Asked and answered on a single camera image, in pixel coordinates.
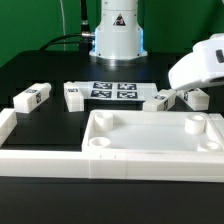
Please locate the white U-shaped obstacle frame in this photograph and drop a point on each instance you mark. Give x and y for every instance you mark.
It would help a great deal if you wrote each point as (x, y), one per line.
(199, 166)

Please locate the white marker base sheet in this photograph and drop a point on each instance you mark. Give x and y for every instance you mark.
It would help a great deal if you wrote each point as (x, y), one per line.
(112, 90)

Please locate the white desk top tray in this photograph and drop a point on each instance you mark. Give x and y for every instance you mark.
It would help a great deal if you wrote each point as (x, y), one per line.
(152, 132)

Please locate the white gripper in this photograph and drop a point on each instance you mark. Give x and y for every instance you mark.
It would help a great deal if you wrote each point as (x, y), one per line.
(203, 67)

